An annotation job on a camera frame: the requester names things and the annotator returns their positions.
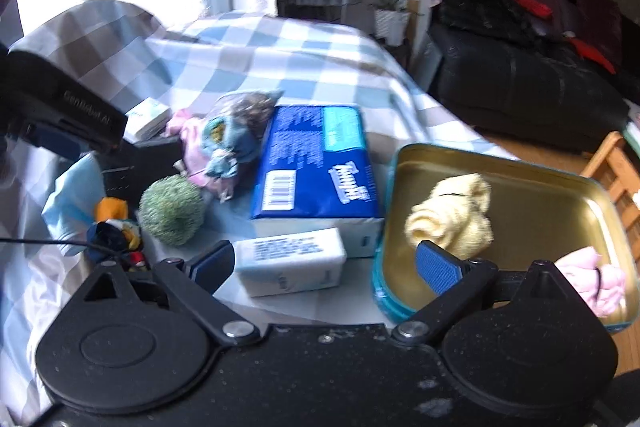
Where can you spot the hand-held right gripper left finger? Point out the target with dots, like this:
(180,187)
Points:
(216,263)

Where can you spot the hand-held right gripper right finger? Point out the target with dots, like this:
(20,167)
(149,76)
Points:
(436,269)

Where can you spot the green scrubber ball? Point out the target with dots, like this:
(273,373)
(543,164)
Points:
(172,209)

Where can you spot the small white tissue packet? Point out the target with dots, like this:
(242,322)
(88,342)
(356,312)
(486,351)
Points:
(290,259)
(147,117)

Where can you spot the light blue face mask pack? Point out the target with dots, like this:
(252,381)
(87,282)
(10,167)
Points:
(70,197)

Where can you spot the teal and gold metal tin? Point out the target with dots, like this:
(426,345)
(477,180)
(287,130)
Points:
(540,207)

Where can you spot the clear sachet bag cartoon print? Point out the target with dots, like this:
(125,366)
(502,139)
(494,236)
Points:
(240,127)

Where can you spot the rolled yellow towel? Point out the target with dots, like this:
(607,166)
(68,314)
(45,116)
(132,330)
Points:
(455,217)

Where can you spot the orange and blue toy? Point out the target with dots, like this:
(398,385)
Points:
(117,227)

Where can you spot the pink cloth pouch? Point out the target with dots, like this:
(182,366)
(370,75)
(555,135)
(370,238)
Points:
(187,137)

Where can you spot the large blue tissue pack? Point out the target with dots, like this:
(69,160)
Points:
(310,167)

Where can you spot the pink cloth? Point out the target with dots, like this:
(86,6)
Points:
(595,279)

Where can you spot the wooden chair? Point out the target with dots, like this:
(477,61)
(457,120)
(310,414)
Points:
(612,172)

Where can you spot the black leather sofa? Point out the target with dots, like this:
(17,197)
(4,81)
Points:
(525,72)

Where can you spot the blue checked blanket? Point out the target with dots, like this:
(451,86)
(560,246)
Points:
(300,57)

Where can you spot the potted plant in white pot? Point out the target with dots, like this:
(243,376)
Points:
(392,14)

